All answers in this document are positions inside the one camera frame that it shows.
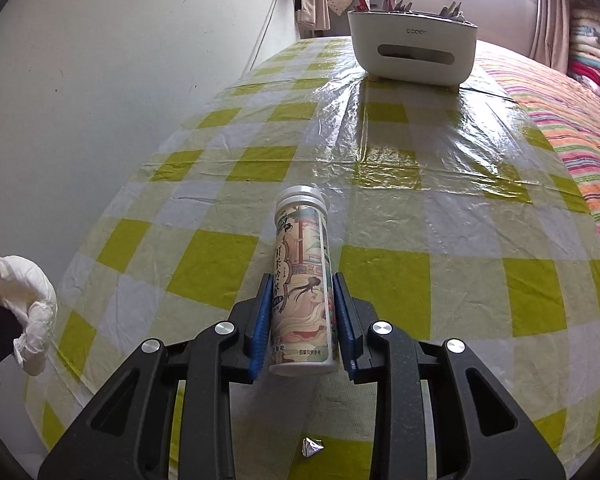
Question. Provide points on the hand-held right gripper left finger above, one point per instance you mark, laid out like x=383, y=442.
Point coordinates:
x=260, y=330

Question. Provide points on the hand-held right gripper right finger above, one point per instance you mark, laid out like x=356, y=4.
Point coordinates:
x=344, y=330

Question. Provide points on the illustrated tube white cap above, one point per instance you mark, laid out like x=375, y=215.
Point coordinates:
x=305, y=270

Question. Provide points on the crumpled foil scrap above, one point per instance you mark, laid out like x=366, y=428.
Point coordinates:
x=311, y=449

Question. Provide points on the white tissue box organizer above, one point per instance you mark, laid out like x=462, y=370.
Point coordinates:
x=410, y=55

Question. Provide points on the striped bed sheet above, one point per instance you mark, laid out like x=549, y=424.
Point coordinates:
x=580, y=125

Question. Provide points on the beige curtain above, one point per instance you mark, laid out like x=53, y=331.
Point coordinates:
x=552, y=25

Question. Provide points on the stack of folded quilts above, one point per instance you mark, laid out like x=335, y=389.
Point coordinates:
x=595, y=55

